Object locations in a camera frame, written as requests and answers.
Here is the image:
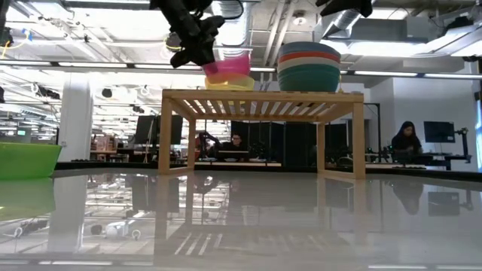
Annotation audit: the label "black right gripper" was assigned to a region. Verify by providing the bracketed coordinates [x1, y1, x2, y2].
[315, 0, 374, 19]

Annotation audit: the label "translucent green bowl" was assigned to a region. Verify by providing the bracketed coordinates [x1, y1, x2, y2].
[0, 141, 63, 181]

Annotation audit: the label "orange bowl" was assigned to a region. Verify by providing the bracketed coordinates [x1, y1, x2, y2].
[278, 50, 342, 64]

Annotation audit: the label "black monitor back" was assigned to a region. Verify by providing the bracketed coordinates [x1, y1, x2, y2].
[133, 114, 185, 147]

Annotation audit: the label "white bowl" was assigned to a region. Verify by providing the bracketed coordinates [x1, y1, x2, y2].
[277, 56, 342, 74]

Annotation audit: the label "black partition panels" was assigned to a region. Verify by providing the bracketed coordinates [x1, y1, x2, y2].
[230, 102, 382, 169]

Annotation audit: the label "black laptop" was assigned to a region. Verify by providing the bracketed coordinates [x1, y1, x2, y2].
[216, 150, 251, 162]

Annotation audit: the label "slatted wooden shelf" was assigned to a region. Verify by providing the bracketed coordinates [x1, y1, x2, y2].
[157, 88, 367, 181]

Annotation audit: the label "teal bowl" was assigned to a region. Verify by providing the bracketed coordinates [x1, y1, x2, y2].
[277, 64, 341, 93]

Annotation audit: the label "translucent yellow bowl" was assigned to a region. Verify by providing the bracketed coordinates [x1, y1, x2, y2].
[204, 74, 256, 92]

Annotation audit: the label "white building pillar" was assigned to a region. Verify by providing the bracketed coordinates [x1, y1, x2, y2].
[57, 72, 95, 163]

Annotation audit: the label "translucent pink bowl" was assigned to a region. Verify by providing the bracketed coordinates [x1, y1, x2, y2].
[202, 53, 252, 78]

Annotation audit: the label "black office desk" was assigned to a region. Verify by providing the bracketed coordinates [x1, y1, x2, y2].
[367, 151, 472, 171]

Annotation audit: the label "person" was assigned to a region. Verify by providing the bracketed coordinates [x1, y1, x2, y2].
[390, 120, 424, 156]
[219, 132, 250, 154]

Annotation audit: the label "blue bowl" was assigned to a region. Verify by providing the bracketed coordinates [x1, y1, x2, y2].
[278, 41, 342, 61]

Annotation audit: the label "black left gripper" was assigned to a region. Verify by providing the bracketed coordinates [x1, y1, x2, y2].
[149, 0, 226, 69]

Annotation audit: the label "black ceiling camera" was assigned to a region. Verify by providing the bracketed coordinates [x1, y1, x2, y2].
[165, 32, 182, 53]

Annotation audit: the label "silver ceiling air duct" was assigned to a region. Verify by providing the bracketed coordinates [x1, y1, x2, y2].
[213, 0, 252, 61]

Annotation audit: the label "black monitor on arm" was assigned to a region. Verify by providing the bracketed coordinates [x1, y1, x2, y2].
[423, 120, 456, 145]

